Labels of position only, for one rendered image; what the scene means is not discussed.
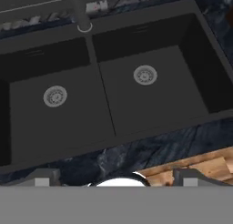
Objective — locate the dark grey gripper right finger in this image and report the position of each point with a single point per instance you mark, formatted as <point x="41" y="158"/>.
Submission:
<point x="189" y="176"/>

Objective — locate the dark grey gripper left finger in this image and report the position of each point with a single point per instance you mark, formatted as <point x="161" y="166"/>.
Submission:
<point x="45" y="176"/>

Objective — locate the black double-basin sink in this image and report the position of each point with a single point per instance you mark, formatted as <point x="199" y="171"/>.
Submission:
<point x="115" y="88"/>

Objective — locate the dark grey sink faucet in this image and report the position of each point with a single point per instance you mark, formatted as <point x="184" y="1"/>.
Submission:
<point x="80" y="9"/>

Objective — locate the white round plate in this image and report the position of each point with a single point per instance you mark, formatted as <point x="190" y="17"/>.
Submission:
<point x="121" y="181"/>

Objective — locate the white wall socket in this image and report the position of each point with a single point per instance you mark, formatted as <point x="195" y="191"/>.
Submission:
<point x="96" y="5"/>

